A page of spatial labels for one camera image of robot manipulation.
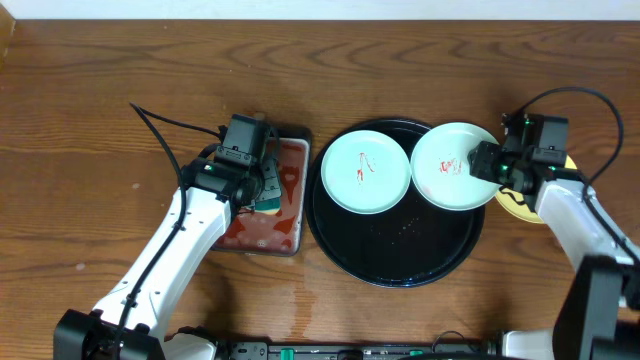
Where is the pale green plate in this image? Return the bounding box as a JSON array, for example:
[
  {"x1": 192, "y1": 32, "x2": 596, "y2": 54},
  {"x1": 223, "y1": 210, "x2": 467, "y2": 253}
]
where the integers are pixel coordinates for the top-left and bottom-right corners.
[{"x1": 410, "y1": 122, "x2": 499, "y2": 211}]

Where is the yellow plate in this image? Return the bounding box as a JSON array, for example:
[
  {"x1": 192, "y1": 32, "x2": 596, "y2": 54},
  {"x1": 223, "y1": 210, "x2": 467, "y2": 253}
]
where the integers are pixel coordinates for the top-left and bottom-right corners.
[{"x1": 495, "y1": 155, "x2": 577, "y2": 224}]

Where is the green scrub sponge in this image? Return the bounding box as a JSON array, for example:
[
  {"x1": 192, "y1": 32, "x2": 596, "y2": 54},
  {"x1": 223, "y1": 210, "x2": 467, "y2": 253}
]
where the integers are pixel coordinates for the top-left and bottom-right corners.
[{"x1": 254, "y1": 197, "x2": 281, "y2": 215}]

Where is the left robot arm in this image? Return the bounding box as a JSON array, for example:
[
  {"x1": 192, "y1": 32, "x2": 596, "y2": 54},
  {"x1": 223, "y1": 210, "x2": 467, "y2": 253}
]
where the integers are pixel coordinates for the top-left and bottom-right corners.
[{"x1": 53, "y1": 154, "x2": 280, "y2": 359}]

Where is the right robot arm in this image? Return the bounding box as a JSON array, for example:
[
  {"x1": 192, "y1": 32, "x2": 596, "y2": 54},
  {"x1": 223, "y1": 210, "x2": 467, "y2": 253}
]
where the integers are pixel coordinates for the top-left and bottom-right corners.
[{"x1": 466, "y1": 140, "x2": 639, "y2": 359}]

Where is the black rectangular wash tray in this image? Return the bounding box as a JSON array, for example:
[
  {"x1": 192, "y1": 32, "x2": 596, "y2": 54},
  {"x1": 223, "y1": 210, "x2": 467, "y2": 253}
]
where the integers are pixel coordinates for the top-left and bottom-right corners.
[{"x1": 213, "y1": 125, "x2": 312, "y2": 256}]

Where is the black round serving tray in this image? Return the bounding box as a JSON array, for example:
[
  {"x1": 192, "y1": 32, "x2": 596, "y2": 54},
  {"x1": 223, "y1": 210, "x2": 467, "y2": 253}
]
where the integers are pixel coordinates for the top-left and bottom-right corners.
[{"x1": 305, "y1": 150, "x2": 485, "y2": 288}]

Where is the light blue plate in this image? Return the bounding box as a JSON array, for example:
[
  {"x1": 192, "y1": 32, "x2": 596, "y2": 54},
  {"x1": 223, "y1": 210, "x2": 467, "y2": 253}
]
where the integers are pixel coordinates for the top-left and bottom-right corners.
[{"x1": 320, "y1": 130, "x2": 411, "y2": 215}]

